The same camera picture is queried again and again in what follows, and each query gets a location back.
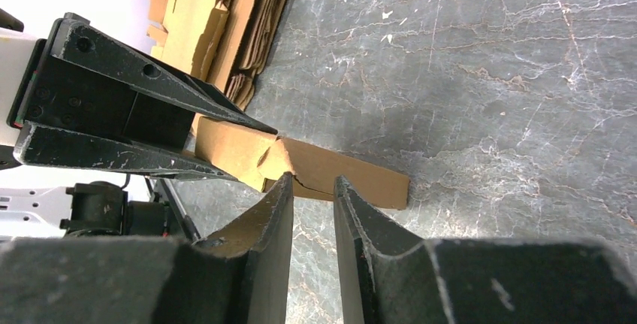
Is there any brown cardboard box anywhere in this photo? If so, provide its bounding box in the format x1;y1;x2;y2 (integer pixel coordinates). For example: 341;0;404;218
194;116;410;210

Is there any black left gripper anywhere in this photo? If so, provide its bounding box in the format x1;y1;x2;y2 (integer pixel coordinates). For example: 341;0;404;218
7;18;277;181

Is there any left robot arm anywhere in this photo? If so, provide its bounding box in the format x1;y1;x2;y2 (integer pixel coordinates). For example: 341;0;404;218
1;13;272;241

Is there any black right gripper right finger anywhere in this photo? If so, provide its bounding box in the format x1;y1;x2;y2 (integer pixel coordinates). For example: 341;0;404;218
334;177;636;323

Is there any stack of flat cardboard boxes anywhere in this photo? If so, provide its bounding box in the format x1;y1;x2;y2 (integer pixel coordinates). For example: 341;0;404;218
147;0;287;109

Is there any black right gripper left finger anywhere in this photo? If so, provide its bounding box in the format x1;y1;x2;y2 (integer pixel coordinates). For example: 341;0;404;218
1;173;294;323

